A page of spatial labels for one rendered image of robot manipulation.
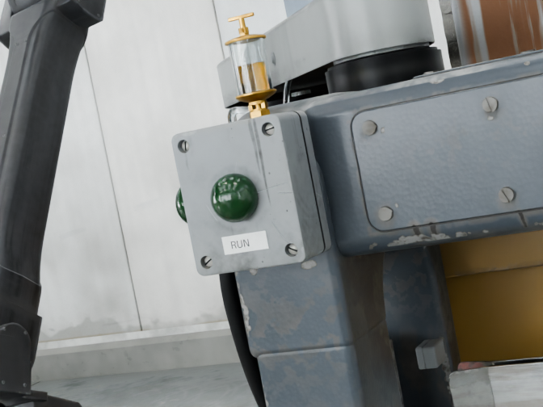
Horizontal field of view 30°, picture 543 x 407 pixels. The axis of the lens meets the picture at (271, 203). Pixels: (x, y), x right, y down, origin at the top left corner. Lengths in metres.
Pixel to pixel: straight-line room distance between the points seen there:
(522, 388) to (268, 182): 0.29
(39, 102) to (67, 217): 6.19
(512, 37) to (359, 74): 0.39
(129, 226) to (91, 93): 0.93
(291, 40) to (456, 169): 0.29
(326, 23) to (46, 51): 0.31
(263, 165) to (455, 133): 0.12
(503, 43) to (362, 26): 0.38
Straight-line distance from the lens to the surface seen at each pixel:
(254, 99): 0.69
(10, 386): 0.83
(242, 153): 0.61
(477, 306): 0.93
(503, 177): 0.61
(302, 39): 0.83
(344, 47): 0.76
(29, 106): 0.94
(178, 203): 0.64
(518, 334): 0.93
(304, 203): 0.61
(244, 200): 0.60
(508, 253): 0.87
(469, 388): 0.81
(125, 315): 7.01
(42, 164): 0.92
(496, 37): 1.11
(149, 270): 6.84
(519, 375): 0.80
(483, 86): 0.61
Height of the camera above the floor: 1.31
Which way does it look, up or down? 3 degrees down
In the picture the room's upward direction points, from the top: 11 degrees counter-clockwise
